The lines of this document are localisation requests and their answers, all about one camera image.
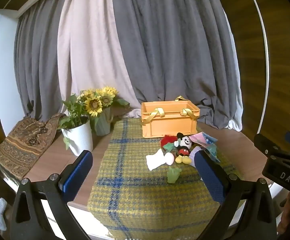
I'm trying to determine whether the person's right hand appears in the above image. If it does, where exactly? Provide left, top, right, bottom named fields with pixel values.
left=277, top=191, right=290, bottom=233

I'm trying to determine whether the white ribbed plant pot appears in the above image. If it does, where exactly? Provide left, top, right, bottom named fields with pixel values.
left=61, top=119, right=94, bottom=157

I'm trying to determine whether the pink cloth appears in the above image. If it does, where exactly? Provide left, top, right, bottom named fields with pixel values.
left=189, top=132, right=210, bottom=147

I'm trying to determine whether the sunflower bouquet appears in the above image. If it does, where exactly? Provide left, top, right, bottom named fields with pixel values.
left=78, top=86, right=130, bottom=118

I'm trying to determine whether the brown patterned cloth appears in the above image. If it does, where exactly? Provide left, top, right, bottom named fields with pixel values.
left=0, top=113, right=67, bottom=181

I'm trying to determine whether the green frog toy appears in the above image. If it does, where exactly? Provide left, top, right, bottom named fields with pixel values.
left=166, top=167, right=182, bottom=184

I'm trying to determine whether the green leafy plant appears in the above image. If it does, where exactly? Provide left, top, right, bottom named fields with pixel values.
left=57, top=94, right=90, bottom=150

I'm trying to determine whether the grey-green vase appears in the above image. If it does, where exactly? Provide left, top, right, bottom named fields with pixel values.
left=94, top=106, right=112, bottom=136

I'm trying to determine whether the grey curtain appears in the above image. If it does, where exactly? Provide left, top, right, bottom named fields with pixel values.
left=110, top=0, right=244, bottom=132
left=14, top=0, right=71, bottom=122

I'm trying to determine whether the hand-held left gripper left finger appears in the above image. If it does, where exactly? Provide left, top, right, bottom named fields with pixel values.
left=10, top=150, right=94, bottom=240

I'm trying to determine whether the pale pink curtain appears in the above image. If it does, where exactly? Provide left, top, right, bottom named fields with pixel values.
left=57, top=0, right=141, bottom=118

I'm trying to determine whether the teal cloth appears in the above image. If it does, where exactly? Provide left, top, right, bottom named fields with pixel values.
left=203, top=135, right=221, bottom=163

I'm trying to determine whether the red fluffy toy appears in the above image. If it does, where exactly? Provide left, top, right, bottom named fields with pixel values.
left=159, top=135, right=178, bottom=153

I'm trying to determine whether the orange crate with yellow handles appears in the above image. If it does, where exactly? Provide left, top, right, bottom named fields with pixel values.
left=140, top=96, right=201, bottom=139

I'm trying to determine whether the yellow-green plaid blanket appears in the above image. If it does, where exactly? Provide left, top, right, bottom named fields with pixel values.
left=87, top=117, right=243, bottom=240

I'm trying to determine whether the white sock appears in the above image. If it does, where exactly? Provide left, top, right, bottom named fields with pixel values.
left=146, top=148, right=167, bottom=172

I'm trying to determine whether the lavender cloth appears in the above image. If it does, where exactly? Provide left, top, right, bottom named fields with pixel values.
left=188, top=147, right=206, bottom=168

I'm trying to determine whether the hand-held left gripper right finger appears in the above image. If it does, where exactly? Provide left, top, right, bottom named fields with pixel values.
left=194, top=150, right=278, bottom=240

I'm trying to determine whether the mouse plush toy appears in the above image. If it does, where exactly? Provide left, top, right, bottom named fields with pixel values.
left=174, top=132, right=193, bottom=165

